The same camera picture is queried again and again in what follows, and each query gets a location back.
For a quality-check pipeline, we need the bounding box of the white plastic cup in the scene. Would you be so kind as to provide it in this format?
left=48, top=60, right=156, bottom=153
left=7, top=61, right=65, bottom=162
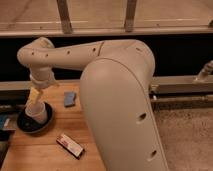
left=25, top=102, right=47, bottom=124

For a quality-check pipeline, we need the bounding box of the blue object at left edge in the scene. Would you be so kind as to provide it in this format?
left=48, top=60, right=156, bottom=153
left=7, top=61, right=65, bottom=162
left=0, top=115, right=10, bottom=130

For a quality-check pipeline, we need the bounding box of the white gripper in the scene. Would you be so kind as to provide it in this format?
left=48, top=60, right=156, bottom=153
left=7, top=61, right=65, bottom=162
left=28, top=68, right=56, bottom=104

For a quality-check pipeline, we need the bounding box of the black round plate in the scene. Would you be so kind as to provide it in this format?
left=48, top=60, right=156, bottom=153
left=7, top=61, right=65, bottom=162
left=17, top=102, right=54, bottom=134

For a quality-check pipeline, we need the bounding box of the red white eraser box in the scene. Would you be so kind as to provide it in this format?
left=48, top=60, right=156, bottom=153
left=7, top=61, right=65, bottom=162
left=56, top=134, right=84, bottom=159

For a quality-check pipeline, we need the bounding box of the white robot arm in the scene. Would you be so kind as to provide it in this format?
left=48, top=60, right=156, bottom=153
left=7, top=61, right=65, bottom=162
left=17, top=37, right=169, bottom=171

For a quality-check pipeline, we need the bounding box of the blue sponge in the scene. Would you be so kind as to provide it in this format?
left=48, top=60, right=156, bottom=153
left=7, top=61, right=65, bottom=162
left=64, top=92, right=76, bottom=107

